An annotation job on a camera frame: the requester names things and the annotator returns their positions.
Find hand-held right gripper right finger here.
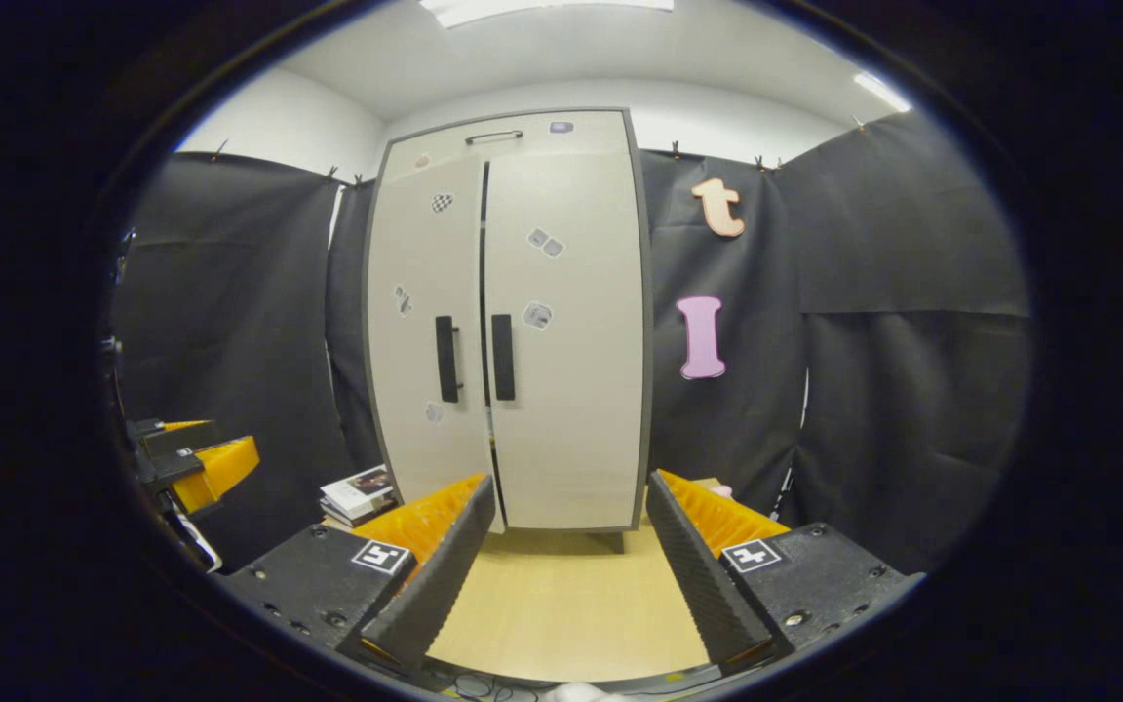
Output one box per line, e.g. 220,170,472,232
645,470,925,678

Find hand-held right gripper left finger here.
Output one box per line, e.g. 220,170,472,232
226,474,497,674

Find white cabinet door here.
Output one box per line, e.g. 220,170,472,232
482,150,646,533
366,156,501,509

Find white shoe cabinet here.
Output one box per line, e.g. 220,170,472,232
361,107,656,555

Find white cabinet drawer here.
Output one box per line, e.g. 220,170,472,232
381,110,630,178

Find dark cover book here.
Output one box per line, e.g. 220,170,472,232
323,497,400,529

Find white cover book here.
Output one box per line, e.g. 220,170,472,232
320,465,397,510

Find black backdrop cloth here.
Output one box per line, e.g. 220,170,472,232
111,109,1032,576

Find large ceiling light panel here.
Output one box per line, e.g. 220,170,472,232
420,0,676,29

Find black left door handle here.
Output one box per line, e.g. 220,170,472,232
435,315,464,405

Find black door handle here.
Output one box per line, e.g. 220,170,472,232
491,313,518,403
435,315,464,405

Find black right door handle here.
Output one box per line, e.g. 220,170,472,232
491,313,518,403

